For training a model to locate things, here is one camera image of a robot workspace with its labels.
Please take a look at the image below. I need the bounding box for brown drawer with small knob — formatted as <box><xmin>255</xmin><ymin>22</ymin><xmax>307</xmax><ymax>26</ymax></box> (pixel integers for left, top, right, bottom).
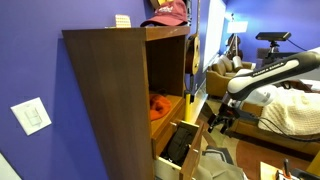
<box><xmin>151</xmin><ymin>107</ymin><xmax>186</xmax><ymax>158</ymax></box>

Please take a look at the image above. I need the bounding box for cream knit blanket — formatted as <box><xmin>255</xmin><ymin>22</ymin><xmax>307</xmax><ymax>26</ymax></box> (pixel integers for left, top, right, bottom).
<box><xmin>258</xmin><ymin>87</ymin><xmax>320</xmax><ymax>136</ymax></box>

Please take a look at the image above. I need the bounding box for grey cloth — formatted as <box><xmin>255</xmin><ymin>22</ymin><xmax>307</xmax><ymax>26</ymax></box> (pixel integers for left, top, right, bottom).
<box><xmin>193</xmin><ymin>145</ymin><xmax>249</xmax><ymax>180</ymax></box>

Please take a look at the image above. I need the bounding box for black camera on tripod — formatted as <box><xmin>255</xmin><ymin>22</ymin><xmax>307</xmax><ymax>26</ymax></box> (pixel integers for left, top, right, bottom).
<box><xmin>255</xmin><ymin>31</ymin><xmax>301</xmax><ymax>66</ymax></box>

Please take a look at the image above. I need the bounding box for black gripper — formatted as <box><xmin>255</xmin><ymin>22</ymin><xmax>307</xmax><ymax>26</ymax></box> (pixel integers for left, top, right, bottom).
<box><xmin>208</xmin><ymin>103</ymin><xmax>239</xmax><ymax>134</ymax></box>

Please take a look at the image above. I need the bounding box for maroon baseball cap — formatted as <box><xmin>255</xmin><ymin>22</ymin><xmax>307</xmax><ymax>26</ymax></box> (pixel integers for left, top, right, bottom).
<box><xmin>139</xmin><ymin>0</ymin><xmax>189</xmax><ymax>28</ymax></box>

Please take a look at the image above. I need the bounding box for white wall light switch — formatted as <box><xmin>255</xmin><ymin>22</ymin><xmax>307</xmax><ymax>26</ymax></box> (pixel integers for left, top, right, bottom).
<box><xmin>9</xmin><ymin>97</ymin><xmax>53</xmax><ymax>137</ymax></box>

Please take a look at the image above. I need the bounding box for silver cylinder drum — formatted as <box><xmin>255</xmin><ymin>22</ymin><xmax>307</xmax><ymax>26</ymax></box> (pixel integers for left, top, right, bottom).
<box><xmin>232</xmin><ymin>55</ymin><xmax>244</xmax><ymax>73</ymax></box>

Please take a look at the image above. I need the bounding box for black bag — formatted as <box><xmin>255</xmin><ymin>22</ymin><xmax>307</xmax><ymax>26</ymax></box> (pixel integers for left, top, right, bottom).
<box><xmin>166</xmin><ymin>125</ymin><xmax>195</xmax><ymax>164</ymax></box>

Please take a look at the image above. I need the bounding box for brown drawer holding black bag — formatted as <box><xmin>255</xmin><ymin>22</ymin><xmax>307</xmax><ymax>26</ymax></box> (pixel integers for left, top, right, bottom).
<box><xmin>153</xmin><ymin>119</ymin><xmax>205</xmax><ymax>180</ymax></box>

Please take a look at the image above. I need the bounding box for brown leather couch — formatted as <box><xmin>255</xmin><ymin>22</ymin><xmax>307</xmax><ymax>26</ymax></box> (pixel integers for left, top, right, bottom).
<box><xmin>229</xmin><ymin>99</ymin><xmax>320</xmax><ymax>158</ymax></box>

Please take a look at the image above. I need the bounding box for tan armchair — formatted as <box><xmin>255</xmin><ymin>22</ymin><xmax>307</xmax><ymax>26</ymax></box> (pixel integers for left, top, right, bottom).
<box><xmin>205</xmin><ymin>54</ymin><xmax>254</xmax><ymax>98</ymax></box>

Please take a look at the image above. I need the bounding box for dark brown wooden cabinet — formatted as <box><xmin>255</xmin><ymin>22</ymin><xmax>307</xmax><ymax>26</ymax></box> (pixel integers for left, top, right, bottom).
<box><xmin>61</xmin><ymin>25</ymin><xmax>191</xmax><ymax>180</ymax></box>

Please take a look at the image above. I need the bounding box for brown acoustic guitar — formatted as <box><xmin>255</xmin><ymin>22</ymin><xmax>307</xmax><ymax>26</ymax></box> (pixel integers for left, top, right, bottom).
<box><xmin>184</xmin><ymin>0</ymin><xmax>202</xmax><ymax>76</ymax></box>

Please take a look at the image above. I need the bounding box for small beige waffle block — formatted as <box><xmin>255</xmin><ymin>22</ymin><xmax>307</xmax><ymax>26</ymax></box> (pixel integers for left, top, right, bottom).
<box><xmin>114</xmin><ymin>14</ymin><xmax>132</xmax><ymax>29</ymax></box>

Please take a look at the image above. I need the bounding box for orange knit beanie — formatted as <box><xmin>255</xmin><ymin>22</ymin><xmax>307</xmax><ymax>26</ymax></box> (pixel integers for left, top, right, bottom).
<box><xmin>148</xmin><ymin>93</ymin><xmax>173</xmax><ymax>122</ymax></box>

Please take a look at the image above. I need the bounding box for white music stand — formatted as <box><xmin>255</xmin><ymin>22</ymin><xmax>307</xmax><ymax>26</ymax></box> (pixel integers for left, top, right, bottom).
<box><xmin>226</xmin><ymin>13</ymin><xmax>250</xmax><ymax>61</ymax></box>

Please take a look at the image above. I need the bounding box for white window blind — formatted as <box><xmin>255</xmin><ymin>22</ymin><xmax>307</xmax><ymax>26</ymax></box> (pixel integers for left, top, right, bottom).
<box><xmin>202</xmin><ymin>0</ymin><xmax>228</xmax><ymax>73</ymax></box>

